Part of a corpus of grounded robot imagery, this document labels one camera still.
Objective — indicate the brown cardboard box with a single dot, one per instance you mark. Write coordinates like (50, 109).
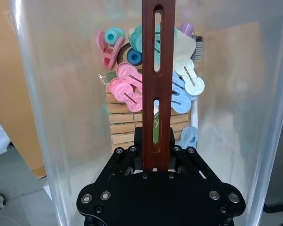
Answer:
(11, 94)

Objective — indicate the white translucent plastic card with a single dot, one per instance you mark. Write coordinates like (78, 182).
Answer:
(182, 46)

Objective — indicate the black bristle brush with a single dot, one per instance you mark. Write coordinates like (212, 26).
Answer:
(198, 48)

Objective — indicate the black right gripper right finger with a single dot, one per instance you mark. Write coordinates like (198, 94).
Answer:
(191, 162)

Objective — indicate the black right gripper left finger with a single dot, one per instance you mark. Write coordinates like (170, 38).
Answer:
(122, 162)

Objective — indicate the teal plastic clip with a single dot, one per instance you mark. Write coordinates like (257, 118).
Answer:
(136, 38)

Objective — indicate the teal plastic spool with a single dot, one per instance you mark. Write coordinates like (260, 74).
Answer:
(111, 36)

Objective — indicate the white plastic clip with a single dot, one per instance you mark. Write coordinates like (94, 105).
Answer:
(193, 82)

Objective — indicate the wooden clothespin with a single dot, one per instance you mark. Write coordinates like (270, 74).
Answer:
(120, 108)
(122, 129)
(122, 139)

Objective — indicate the light blue plastic clip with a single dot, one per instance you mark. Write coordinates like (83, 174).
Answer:
(189, 137)
(181, 103)
(178, 82)

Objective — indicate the green plastic item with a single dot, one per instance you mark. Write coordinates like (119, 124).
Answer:
(156, 127)

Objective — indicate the blue plastic spool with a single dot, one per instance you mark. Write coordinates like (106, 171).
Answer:
(134, 57)

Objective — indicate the dark pink plastic clip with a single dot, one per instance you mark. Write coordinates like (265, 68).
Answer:
(103, 50)

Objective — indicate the clear plastic bin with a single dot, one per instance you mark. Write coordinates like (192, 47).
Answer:
(68, 94)

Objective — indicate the brown slotted wooden bar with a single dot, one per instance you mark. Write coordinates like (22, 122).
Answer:
(147, 106)

